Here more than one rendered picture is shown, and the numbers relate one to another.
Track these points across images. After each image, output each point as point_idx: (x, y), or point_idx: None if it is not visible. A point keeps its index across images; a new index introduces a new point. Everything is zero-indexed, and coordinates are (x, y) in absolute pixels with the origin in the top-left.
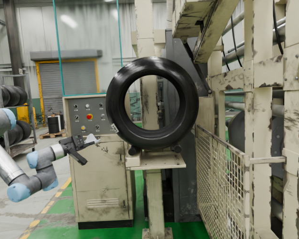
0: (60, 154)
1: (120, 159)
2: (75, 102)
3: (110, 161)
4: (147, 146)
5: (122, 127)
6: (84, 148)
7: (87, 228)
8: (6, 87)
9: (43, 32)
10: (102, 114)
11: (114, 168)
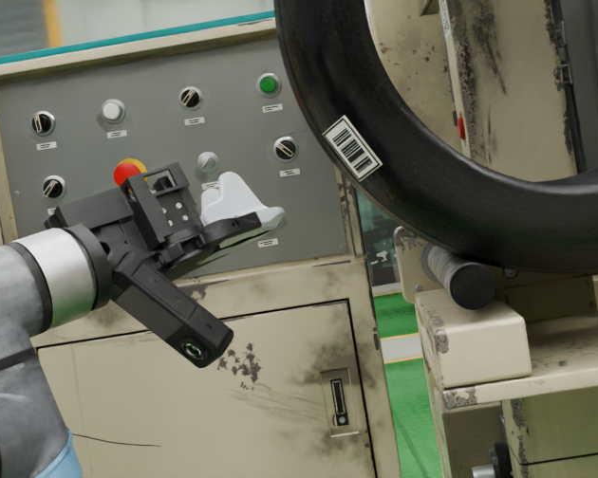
0: (77, 288)
1: (341, 414)
2: (38, 98)
3: (278, 435)
4: (570, 242)
5: (403, 133)
6: (204, 257)
7: None
8: None
9: None
10: (206, 156)
11: (308, 474)
